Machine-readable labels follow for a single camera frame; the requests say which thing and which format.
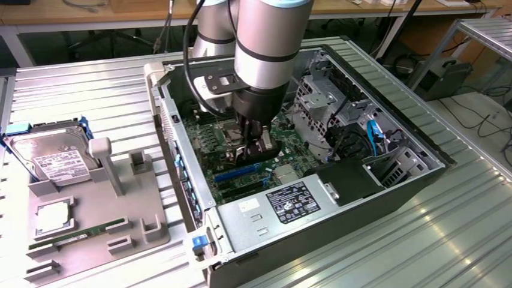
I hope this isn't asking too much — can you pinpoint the silver chipset heatsink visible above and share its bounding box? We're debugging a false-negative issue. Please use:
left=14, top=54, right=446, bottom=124
left=274, top=166, right=298, bottom=184

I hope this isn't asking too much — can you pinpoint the silver cpu chip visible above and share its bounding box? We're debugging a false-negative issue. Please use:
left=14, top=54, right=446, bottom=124
left=34, top=203, right=73, bottom=235

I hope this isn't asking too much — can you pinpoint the black expansion slot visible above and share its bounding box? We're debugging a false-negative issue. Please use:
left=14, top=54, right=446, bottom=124
left=219, top=179, right=270, bottom=199

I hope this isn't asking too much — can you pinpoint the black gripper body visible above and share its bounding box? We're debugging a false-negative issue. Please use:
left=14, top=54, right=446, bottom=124
left=233, top=85, right=287, bottom=123

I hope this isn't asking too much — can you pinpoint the open black pc case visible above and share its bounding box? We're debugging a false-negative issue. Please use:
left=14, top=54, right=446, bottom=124
left=143, top=35, right=458, bottom=288

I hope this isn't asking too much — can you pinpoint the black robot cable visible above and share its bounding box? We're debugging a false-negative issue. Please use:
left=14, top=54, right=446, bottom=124
left=183, top=0, right=227, bottom=119

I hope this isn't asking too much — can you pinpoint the green ram stick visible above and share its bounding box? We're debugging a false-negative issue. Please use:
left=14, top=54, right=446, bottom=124
left=30, top=218, right=126, bottom=247

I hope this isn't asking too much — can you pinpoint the hard disk with blue carrier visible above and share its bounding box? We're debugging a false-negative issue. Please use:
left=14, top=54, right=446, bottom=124
left=2, top=117, right=102, bottom=187

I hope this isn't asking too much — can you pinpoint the gpu graphics card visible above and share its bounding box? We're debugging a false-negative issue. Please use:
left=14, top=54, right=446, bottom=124
left=235, top=127, right=287, bottom=166

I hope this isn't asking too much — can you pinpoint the cpu socket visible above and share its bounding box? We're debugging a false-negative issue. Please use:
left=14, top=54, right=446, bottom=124
left=215, top=122, right=242, bottom=143

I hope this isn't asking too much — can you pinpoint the silver power supply unit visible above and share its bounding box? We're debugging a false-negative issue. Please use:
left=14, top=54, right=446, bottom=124
left=215, top=173, right=342, bottom=256

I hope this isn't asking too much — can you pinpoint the aluminium frame table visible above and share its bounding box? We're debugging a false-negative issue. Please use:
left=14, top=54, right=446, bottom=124
left=407, top=18, right=512, bottom=91

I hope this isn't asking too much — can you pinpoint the blue expansion slot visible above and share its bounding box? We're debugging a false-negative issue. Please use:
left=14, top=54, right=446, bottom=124
left=214, top=163, right=262, bottom=182

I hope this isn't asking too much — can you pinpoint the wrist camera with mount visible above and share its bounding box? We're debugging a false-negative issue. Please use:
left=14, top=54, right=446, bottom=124
left=191, top=71, right=251, bottom=113

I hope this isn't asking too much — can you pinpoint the wooden desk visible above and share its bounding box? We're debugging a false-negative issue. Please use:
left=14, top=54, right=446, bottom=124
left=0, top=0, right=502, bottom=27

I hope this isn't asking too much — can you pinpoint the blue data wire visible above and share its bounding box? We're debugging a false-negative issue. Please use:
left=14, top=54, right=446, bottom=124
left=366, top=119, right=386, bottom=158

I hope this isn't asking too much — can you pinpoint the black box on floor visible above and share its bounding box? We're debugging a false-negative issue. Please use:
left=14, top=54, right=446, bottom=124
left=419, top=59, right=474, bottom=102

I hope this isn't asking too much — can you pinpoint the silver metal drive cage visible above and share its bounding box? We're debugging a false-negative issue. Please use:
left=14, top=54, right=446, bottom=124
left=289, top=74, right=386, bottom=160

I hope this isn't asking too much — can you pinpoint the grey parts rack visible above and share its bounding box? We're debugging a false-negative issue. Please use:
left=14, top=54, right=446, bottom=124
left=23, top=136, right=174, bottom=284

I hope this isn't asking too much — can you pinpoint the green motherboard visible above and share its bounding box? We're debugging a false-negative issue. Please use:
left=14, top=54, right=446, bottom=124
left=182, top=101, right=322, bottom=205

